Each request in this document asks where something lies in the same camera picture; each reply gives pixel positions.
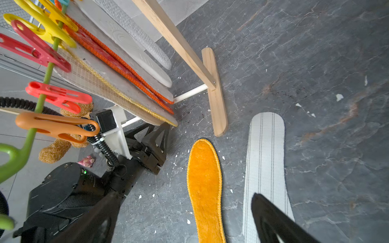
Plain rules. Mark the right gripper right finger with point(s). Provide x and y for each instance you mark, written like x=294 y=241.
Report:
x=273 y=226

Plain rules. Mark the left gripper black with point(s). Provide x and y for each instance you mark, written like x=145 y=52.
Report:
x=147 y=144

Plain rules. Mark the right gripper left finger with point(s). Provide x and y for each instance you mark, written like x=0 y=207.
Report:
x=96 y=226

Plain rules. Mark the white striped insole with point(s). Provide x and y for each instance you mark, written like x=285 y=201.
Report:
x=87 y=81
x=265 y=169

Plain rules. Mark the orange fuzzy insole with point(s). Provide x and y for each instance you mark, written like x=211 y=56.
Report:
x=204 y=184

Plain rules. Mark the green clip hanger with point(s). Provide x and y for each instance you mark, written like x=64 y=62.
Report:
x=18 y=157

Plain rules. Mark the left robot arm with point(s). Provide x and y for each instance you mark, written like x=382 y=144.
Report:
x=74 y=205

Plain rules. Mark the small pink toy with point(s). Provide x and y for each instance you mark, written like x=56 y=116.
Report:
x=87 y=162

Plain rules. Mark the orange clothes peg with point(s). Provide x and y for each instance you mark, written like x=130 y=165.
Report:
x=74 y=130

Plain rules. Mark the brown teddy bear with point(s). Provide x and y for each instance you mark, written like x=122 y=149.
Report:
x=59 y=148

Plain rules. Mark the red clothes peg lower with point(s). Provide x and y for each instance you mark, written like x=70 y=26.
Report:
x=63 y=98

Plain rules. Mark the red clothes peg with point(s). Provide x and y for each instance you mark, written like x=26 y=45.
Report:
x=63 y=98
x=36 y=50

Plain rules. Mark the wooden clothes rack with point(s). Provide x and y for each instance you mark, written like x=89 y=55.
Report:
x=206 y=69

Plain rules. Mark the red clothes peg upper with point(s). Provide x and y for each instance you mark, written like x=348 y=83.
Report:
x=36 y=50

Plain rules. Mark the yellow clothes peg large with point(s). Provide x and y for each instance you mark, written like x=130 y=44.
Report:
x=49 y=19

